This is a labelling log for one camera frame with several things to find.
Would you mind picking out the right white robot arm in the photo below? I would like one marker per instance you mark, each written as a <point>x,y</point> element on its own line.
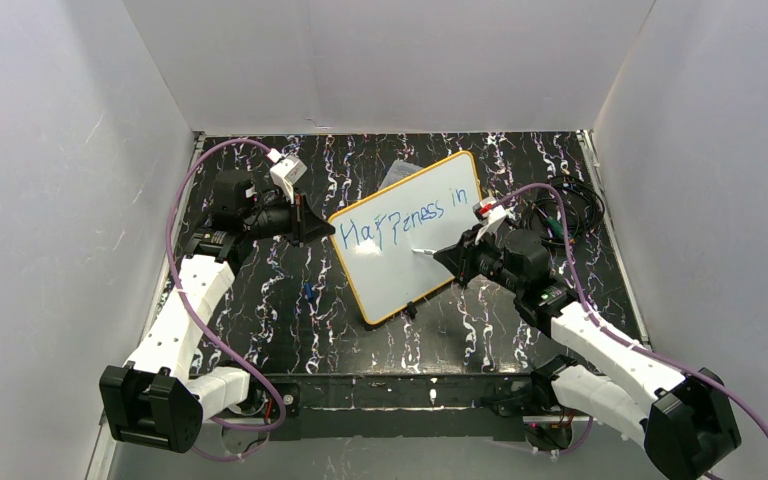
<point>684,424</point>

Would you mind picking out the yellow framed whiteboard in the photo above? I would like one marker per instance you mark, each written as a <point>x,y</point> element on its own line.
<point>374,237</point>

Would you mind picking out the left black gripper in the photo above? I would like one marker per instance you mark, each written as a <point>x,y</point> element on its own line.
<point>298,221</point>

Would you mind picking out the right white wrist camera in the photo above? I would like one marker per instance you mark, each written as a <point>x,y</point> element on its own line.
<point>491,214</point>

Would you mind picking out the aluminium frame rail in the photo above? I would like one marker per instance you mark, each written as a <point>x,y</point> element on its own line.
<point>157,405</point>

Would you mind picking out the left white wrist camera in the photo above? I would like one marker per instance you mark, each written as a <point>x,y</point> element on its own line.
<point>285,172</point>

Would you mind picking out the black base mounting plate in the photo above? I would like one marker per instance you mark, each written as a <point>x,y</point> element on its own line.
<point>497,406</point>

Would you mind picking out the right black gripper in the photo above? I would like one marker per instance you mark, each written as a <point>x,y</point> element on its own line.
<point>466,261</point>

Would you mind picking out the blue marker cap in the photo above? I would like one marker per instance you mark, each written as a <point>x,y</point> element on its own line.
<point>308,292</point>

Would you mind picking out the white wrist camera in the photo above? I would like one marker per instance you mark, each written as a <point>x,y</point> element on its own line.
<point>285,172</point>
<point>491,214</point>

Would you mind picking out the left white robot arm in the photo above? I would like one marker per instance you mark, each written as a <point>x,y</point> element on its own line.
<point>211,260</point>

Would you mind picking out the clear plastic compartment box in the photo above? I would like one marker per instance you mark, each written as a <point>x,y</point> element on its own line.
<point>398,171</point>

